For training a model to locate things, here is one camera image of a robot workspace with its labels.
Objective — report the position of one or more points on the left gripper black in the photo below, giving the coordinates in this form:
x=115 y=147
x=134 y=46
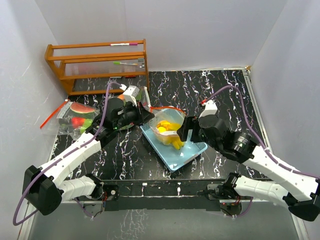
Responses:
x=142 y=115

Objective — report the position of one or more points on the wooden shelf rack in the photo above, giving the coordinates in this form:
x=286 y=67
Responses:
x=72 y=62

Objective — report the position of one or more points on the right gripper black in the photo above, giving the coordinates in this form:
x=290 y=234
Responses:
x=183 y=131

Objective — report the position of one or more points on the light blue plastic basket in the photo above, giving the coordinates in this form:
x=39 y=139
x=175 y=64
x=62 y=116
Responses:
x=172 y=158

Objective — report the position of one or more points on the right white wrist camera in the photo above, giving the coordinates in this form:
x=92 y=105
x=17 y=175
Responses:
x=209 y=108

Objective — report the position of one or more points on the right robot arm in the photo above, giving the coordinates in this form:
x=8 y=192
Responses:
x=287 y=187

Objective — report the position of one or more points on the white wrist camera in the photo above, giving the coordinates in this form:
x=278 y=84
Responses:
x=130 y=93
x=209 y=108

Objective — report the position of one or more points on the yellow starfruit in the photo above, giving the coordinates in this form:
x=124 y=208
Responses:
x=164 y=126

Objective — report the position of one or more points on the pink white pen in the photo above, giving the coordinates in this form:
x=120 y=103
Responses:
x=124 y=44

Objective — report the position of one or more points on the yellow banana bunch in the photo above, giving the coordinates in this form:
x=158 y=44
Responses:
x=174 y=141

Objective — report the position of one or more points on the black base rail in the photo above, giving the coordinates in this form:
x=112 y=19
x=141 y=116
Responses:
x=174 y=194

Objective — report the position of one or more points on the watermelon slice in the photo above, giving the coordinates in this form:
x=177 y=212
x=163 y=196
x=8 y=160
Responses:
x=81 y=109

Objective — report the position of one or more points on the white dotted zip bag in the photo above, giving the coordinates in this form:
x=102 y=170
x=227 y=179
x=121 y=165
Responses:
x=143 y=98

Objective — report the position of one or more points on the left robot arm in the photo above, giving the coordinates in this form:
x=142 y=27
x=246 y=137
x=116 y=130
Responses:
x=46 y=187

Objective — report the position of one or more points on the green pen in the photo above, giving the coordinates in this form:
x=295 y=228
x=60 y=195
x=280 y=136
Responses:
x=124 y=63

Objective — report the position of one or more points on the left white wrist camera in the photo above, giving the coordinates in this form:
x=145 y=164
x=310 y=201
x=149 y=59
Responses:
x=130 y=93

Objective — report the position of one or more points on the clear bag orange zipper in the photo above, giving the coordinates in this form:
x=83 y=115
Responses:
x=170 y=114
x=59 y=121

